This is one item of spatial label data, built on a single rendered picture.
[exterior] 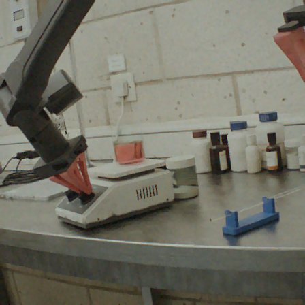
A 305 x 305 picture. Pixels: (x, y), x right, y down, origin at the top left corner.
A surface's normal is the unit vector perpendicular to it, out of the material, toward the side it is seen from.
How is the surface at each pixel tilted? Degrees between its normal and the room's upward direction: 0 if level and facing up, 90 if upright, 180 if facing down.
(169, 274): 90
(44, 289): 90
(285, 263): 90
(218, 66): 90
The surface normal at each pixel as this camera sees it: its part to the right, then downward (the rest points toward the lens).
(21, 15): -0.58, 0.19
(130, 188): 0.55, 0.04
